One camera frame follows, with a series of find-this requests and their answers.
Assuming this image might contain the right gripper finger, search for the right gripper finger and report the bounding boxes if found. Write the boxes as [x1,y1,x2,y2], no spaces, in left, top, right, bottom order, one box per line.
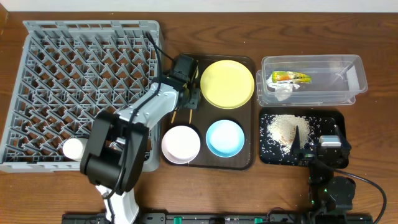
[335,125,346,145]
[292,126,301,151]

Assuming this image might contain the rice and food scraps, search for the rice and food scraps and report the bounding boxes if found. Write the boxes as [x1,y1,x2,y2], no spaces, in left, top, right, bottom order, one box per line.
[259,114,336,166]

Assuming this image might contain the wooden chopstick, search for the wooden chopstick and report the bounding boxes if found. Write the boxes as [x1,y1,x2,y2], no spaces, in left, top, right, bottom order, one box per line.
[170,108,178,124]
[188,67,198,124]

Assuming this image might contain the light blue bowl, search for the light blue bowl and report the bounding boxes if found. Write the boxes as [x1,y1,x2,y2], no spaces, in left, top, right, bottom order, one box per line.
[205,119,245,158]

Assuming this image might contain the white paper napkin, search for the white paper napkin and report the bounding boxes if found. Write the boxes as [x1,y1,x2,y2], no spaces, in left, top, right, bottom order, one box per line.
[266,77,300,101]

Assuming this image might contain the green orange snack wrapper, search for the green orange snack wrapper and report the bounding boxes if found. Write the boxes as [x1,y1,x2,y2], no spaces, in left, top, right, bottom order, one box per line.
[271,71,312,84]

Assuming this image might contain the white plastic cup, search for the white plastic cup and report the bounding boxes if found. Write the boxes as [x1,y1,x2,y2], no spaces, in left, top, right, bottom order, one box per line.
[62,138,88,162]

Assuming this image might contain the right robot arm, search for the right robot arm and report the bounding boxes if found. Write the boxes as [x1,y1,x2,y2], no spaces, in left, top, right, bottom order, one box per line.
[290,126,356,223]

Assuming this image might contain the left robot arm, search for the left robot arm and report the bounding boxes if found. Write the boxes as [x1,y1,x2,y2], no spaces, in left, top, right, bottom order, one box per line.
[80,54,200,223]

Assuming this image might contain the clear plastic waste bin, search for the clear plastic waste bin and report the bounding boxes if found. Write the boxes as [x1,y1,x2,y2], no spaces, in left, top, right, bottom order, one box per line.
[256,54,368,107]

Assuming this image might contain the dark brown serving tray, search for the dark brown serving tray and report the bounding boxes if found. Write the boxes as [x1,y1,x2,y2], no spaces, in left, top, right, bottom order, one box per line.
[160,53,257,171]

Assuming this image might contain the black plastic tray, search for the black plastic tray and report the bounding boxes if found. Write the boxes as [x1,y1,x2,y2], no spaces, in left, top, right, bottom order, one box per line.
[259,108,351,169]

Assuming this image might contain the yellow round plate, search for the yellow round plate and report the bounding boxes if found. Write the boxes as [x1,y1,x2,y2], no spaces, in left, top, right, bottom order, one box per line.
[200,60,254,110]

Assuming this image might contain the pink round bowl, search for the pink round bowl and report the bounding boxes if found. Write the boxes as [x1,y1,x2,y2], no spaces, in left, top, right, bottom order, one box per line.
[161,126,201,164]

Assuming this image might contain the grey plastic dish rack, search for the grey plastic dish rack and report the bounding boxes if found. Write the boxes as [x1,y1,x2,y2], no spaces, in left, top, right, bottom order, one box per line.
[1,20,164,173]

